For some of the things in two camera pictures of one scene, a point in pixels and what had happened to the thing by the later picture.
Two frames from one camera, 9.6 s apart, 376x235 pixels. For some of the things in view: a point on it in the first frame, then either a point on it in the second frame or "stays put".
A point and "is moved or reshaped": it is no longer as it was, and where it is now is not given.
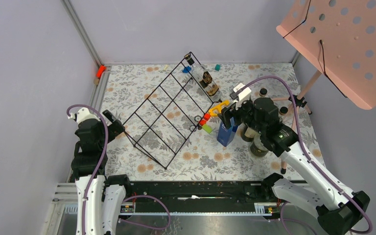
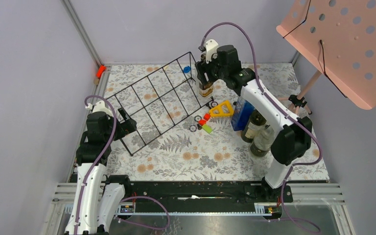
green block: [207, 128] stays put
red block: [206, 116] stays put
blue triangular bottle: [224, 135] is moved or reshaped
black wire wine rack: [163, 122] is moved or reshaped
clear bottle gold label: [203, 79] is moved or reshaped
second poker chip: [198, 118] stays put
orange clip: [102, 68] stays put
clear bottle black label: [257, 148] stays put
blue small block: [185, 71] stays put
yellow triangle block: [217, 110] stays put
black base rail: [195, 192] stays put
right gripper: [233, 110] → [201, 67]
